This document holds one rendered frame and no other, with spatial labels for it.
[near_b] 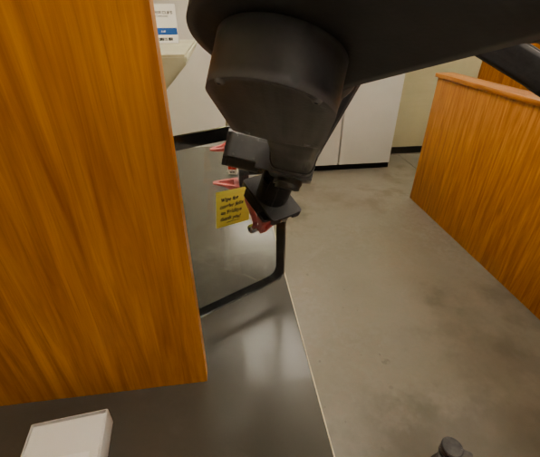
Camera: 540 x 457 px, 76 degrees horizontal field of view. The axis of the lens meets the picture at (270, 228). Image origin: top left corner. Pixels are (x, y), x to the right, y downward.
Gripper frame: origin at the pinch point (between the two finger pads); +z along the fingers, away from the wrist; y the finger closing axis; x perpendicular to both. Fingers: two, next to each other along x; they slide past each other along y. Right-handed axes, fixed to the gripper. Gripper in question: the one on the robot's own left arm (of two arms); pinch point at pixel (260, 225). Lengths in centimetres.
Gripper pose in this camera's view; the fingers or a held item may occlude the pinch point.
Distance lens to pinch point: 68.7
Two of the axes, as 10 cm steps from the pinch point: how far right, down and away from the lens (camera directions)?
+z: -2.5, 5.9, 7.7
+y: 5.4, 7.4, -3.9
